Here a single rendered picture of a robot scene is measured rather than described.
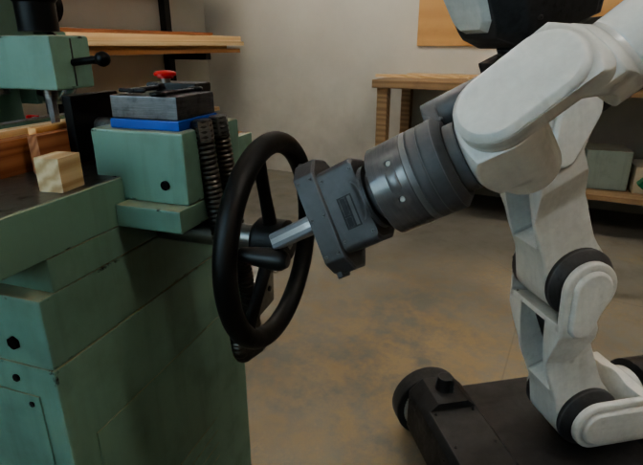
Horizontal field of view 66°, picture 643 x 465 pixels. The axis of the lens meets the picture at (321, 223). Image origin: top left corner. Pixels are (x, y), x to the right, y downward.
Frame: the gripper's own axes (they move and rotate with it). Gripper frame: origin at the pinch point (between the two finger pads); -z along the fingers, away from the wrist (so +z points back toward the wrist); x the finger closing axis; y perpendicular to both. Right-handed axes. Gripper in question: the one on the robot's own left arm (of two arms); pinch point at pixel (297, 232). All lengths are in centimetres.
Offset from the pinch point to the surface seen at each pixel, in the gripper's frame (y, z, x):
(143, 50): -188, -160, 168
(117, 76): -214, -210, 184
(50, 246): 11.7, -22.5, 8.2
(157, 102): 1.2, -10.7, 20.9
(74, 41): -0.9, -22.2, 36.6
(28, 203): 13.1, -21.8, 13.0
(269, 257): 1.5, -3.5, -1.5
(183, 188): -0.5, -12.9, 10.7
